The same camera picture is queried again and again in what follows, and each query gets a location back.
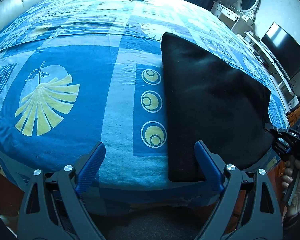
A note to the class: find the black pants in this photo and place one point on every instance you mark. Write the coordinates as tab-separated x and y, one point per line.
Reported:
210	105

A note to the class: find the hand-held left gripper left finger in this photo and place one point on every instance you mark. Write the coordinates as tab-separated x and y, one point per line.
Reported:
91	166

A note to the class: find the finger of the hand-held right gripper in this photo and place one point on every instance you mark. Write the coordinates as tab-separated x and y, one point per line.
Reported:
276	130
282	148

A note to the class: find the white dressing table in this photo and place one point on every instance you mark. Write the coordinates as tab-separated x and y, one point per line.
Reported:
227	15

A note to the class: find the white television stand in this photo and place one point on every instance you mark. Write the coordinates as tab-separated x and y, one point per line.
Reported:
272	65

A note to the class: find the white oval vanity mirror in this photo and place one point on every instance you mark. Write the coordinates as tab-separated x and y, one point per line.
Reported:
248	1

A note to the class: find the blue leaf-print bed sheet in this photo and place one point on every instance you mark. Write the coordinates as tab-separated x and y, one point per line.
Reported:
77	130

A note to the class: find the black flat-screen television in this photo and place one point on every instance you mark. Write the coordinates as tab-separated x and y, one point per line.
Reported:
287	50

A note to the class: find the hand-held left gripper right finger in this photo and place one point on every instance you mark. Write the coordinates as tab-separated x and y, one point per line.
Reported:
208	166

